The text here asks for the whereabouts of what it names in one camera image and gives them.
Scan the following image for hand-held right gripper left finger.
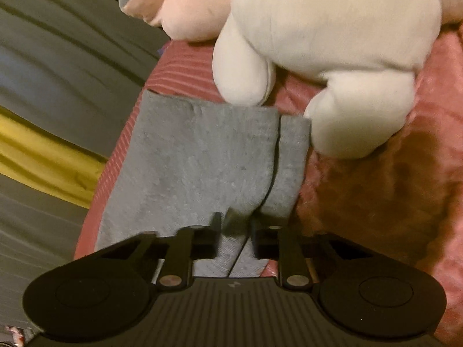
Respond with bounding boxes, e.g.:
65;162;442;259
87;211;222;291

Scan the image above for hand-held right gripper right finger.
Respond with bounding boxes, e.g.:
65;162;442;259
251;215;379;291

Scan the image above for grey sock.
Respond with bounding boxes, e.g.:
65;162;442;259
95;90;312;279

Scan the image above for pink fuzzy blanket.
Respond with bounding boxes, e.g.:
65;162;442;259
268;22;463;347

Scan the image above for pink ribbed blanket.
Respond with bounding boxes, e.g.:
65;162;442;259
74;38;312;279

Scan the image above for yellow curtain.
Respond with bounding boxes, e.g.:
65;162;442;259
0;110;109;208

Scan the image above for white plush toy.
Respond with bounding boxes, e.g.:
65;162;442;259
213;0;444;159

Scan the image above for pink plush toy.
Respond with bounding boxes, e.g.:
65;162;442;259
119;0;254;40

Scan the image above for grey curtain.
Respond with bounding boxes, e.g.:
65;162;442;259
0;0;170;333

